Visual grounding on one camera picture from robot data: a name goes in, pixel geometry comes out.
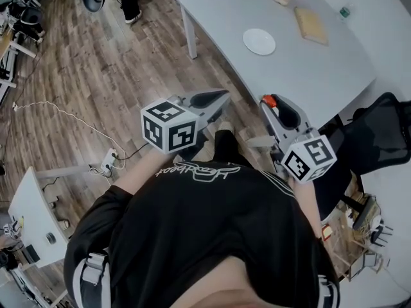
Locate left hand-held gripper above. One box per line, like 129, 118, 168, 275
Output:
140, 89, 232, 156

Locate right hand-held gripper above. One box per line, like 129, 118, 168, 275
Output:
247, 94, 338, 185

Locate white round plate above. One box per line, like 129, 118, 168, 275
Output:
242, 28, 277, 56

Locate person's left forearm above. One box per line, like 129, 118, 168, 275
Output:
108, 148, 182, 207

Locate person's right forearm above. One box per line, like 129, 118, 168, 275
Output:
286, 175, 323, 239

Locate person's black trousers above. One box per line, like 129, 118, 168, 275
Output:
211, 128, 256, 169

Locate white table leg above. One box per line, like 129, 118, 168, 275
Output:
179, 4, 198, 60

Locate wooden cutting board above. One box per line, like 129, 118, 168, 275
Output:
293, 6, 329, 47

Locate black mesh office chair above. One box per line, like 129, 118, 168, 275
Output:
316, 91, 411, 223

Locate white power strip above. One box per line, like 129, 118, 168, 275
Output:
100, 148, 119, 173

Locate person's black shirt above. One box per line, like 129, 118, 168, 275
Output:
63, 159, 341, 308

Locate cardboard box with straw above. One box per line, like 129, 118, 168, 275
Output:
320, 171, 393, 282

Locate white router with antennas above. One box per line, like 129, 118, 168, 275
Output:
367, 222, 395, 247

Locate black machine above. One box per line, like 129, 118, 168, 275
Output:
8, 1, 46, 43

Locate small white desk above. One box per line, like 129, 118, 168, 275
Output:
7, 164, 91, 270

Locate black cable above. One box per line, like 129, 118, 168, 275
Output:
116, 142, 152, 162

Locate white cable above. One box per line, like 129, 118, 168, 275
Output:
12, 101, 127, 176

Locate grey shoulder strap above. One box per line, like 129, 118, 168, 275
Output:
81, 251, 109, 286

